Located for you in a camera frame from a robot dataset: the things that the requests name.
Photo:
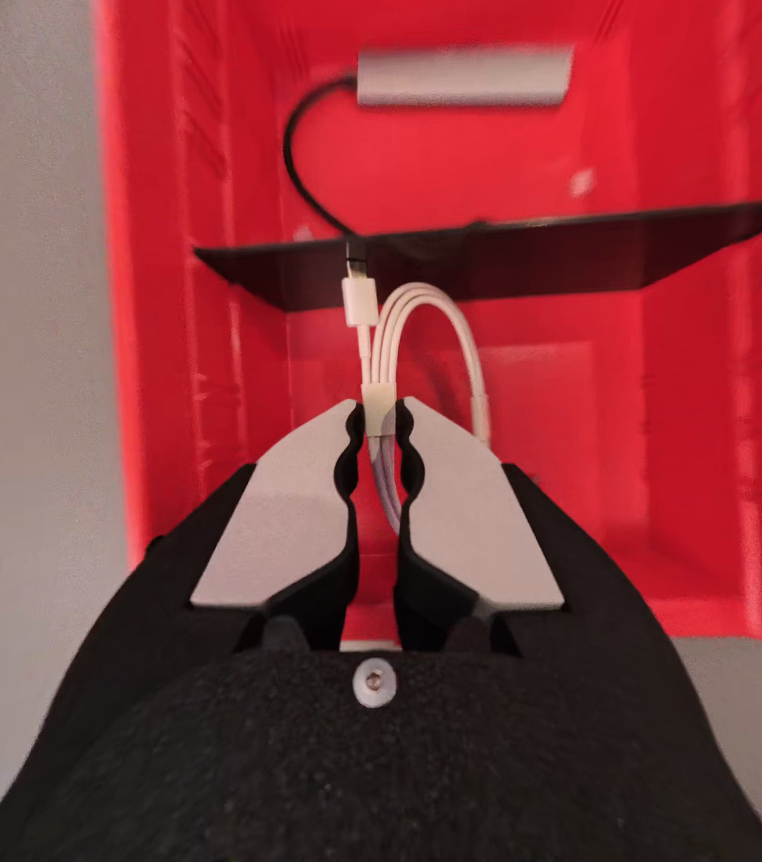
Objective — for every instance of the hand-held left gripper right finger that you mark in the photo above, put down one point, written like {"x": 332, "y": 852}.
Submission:
{"x": 482, "y": 532}

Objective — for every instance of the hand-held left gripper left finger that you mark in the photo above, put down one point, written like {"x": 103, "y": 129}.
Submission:
{"x": 280, "y": 525}

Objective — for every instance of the red plastic bin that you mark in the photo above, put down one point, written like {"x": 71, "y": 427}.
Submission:
{"x": 623, "y": 417}

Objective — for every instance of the grey desk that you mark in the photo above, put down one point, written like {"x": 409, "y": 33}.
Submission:
{"x": 24, "y": 337}

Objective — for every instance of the black bin divider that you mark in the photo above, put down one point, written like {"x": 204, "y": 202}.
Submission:
{"x": 556, "y": 262}

